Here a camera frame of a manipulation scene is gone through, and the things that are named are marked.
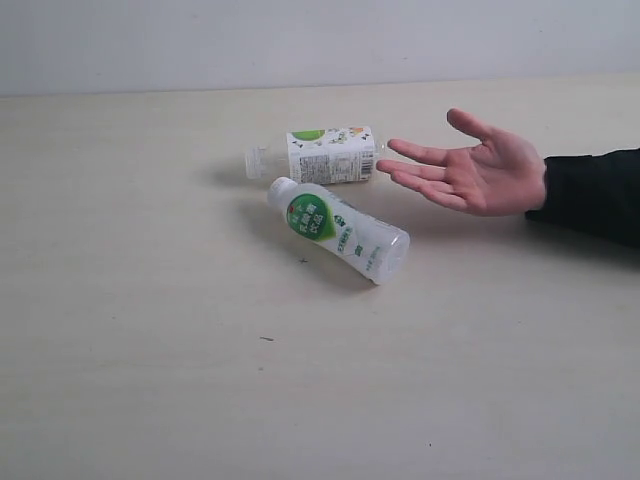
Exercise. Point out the white bottle green round label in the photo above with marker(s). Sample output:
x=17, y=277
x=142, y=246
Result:
x=372, y=247

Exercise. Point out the clear bottle white square label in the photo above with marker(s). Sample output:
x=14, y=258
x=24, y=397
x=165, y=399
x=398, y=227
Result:
x=323, y=156

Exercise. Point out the person's open bare hand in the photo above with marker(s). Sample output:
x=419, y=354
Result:
x=502, y=175

